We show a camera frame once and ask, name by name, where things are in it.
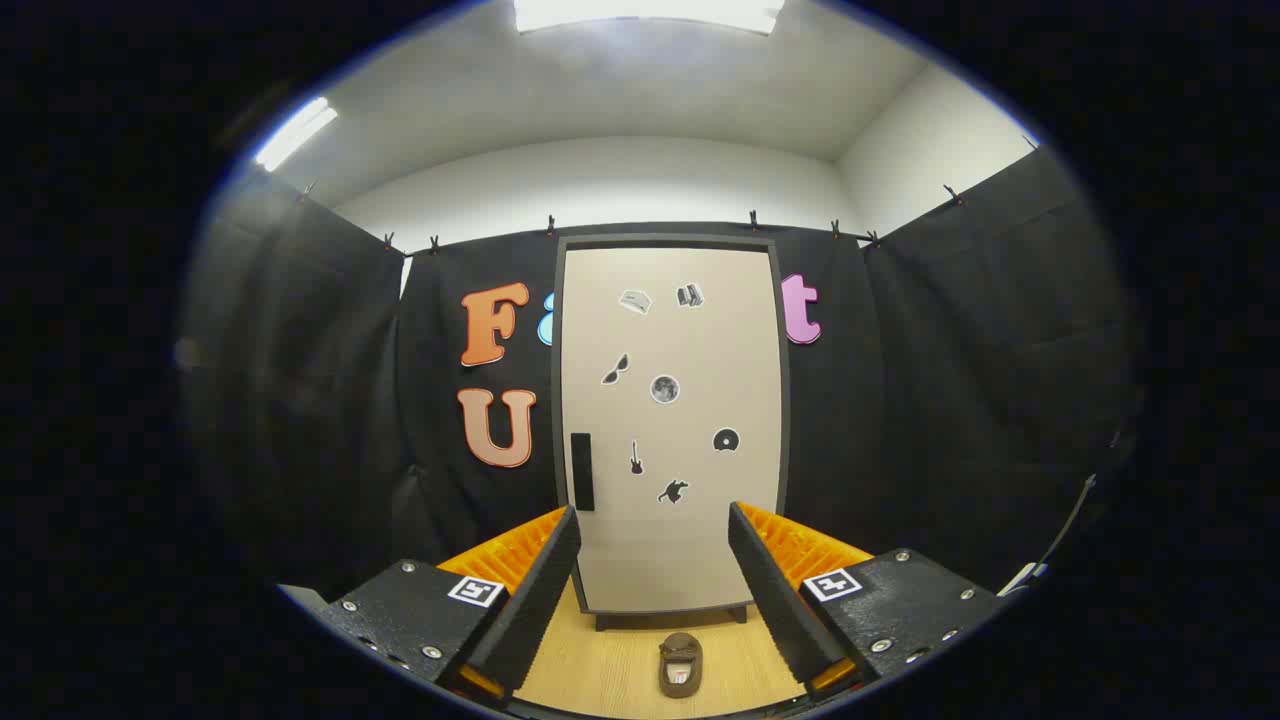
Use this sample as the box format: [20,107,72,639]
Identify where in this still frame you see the black backdrop cloth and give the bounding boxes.
[180,145,1141,601]

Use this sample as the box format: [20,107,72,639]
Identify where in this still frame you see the row of black cloth clips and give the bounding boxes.
[300,180,966,256]

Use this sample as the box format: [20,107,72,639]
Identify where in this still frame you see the dark grey shoe cabinet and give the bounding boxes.
[551,235,793,633]

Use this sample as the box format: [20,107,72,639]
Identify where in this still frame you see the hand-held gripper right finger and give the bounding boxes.
[727,500,1004,701]

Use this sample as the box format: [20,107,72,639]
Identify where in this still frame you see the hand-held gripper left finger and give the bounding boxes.
[318,505,583,701]

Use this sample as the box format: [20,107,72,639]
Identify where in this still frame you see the black door handle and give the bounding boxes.
[570,432,596,512]

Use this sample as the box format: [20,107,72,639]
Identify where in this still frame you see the ceiling light panel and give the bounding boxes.
[513,0,786,36]
[253,97,339,172]

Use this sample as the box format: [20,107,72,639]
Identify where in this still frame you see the brown fuzzy shoe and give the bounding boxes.
[657,632,704,699]

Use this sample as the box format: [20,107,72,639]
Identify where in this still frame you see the beige shoe cabinet door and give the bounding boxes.
[560,247,784,613]

